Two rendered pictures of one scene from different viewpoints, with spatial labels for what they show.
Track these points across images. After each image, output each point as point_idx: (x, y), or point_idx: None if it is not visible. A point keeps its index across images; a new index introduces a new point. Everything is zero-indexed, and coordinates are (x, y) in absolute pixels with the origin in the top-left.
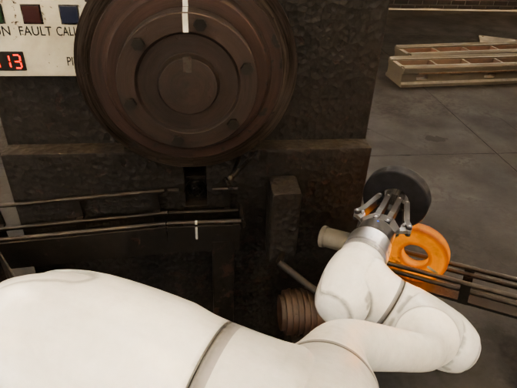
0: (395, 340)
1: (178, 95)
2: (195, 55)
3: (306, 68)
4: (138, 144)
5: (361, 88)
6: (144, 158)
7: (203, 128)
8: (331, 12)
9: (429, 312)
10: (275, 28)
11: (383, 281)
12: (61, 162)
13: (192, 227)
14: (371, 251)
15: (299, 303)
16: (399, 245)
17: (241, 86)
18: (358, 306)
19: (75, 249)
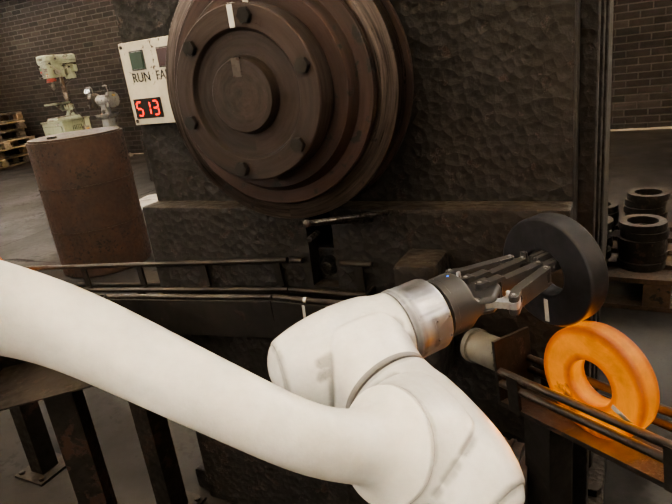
0: (142, 343)
1: (232, 108)
2: (248, 56)
3: (459, 92)
4: (232, 186)
5: (550, 117)
6: (264, 216)
7: (270, 153)
8: (484, 5)
9: (388, 393)
10: (361, 19)
11: (364, 342)
12: (189, 218)
13: (298, 305)
14: (387, 305)
15: None
16: (564, 361)
17: (300, 91)
18: (299, 368)
19: (185, 316)
